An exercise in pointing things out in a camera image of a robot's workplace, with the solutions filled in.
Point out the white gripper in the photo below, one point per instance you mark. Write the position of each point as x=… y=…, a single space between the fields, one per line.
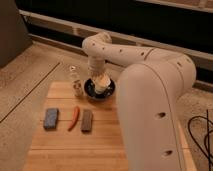
x=96 y=66

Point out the wooden cutting board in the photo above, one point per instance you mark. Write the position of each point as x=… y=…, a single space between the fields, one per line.
x=69 y=149

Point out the dark ceramic bowl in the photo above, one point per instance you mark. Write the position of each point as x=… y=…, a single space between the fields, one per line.
x=89 y=89

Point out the blue sponge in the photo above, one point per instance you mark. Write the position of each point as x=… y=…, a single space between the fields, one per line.
x=51 y=118

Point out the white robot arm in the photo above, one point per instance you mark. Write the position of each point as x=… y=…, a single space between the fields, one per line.
x=152 y=81

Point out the white ceramic cup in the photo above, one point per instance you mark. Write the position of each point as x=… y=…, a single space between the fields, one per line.
x=101 y=83

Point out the red chili pepper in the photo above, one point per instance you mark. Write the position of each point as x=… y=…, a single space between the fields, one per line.
x=75 y=117

